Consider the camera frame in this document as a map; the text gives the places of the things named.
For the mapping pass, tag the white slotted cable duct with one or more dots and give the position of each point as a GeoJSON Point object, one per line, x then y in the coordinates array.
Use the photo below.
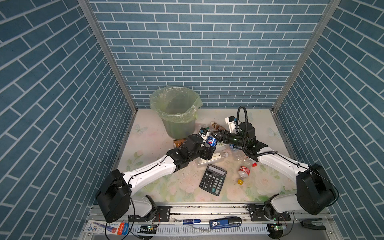
{"type": "Point", "coordinates": [167, 230]}

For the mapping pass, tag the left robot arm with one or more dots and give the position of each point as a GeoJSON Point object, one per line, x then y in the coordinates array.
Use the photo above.
{"type": "Point", "coordinates": [116, 194]}

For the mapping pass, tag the square tea bottle white cap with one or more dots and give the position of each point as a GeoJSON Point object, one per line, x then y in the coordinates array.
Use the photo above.
{"type": "Point", "coordinates": [215, 158]}

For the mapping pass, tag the crushed Pepsi bottle blue cap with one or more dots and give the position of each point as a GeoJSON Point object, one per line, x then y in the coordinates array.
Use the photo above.
{"type": "Point", "coordinates": [211, 141]}

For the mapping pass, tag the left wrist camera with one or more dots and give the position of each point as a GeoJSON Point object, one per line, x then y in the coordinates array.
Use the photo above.
{"type": "Point", "coordinates": [204, 131]}

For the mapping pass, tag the aluminium frame rail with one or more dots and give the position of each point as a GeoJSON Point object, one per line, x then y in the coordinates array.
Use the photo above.
{"type": "Point", "coordinates": [291, 230]}

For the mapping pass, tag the brown cafe bottle white swirl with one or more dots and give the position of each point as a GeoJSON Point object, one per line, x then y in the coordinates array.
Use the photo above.
{"type": "Point", "coordinates": [216, 127]}

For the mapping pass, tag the Pocari Sweat blue label bottle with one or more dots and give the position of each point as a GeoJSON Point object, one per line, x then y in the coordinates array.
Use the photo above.
{"type": "Point", "coordinates": [234, 148]}

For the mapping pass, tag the crushed red bottle yellow cap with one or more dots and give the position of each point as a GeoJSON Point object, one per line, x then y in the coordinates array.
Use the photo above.
{"type": "Point", "coordinates": [244, 173]}

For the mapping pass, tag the blue marker pen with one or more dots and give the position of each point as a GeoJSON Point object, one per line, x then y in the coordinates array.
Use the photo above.
{"type": "Point", "coordinates": [187, 222]}

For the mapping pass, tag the black desk calculator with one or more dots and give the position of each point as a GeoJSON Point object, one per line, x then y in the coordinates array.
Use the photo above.
{"type": "Point", "coordinates": [213, 180]}

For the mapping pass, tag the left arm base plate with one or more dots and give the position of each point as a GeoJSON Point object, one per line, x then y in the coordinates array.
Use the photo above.
{"type": "Point", "coordinates": [161, 214]}

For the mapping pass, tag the green plastic bin liner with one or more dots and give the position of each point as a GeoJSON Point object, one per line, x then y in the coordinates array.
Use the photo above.
{"type": "Point", "coordinates": [176, 104]}

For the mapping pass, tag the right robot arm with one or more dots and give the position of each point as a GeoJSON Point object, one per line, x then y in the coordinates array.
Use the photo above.
{"type": "Point", "coordinates": [314, 190]}

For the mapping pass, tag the toothpaste box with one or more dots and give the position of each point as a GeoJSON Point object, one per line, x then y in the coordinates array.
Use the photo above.
{"type": "Point", "coordinates": [100, 227]}

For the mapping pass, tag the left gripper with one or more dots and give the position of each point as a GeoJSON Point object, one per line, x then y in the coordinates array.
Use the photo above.
{"type": "Point", "coordinates": [206, 155]}

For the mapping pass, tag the black spare gripper finger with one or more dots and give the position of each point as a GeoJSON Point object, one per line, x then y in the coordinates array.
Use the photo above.
{"type": "Point", "coordinates": [313, 224]}

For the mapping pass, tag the clear bottle red label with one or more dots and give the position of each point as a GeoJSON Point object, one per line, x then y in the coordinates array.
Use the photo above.
{"type": "Point", "coordinates": [247, 162]}

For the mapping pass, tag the brown coffee bottle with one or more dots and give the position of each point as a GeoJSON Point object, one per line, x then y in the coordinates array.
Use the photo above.
{"type": "Point", "coordinates": [178, 143]}

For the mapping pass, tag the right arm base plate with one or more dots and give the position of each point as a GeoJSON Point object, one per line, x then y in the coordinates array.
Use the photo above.
{"type": "Point", "coordinates": [259, 213]}

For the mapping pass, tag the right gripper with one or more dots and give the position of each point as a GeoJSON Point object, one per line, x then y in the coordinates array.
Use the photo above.
{"type": "Point", "coordinates": [221, 138]}

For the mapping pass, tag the blue box cutter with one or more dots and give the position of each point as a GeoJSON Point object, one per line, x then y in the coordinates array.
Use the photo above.
{"type": "Point", "coordinates": [229, 222]}

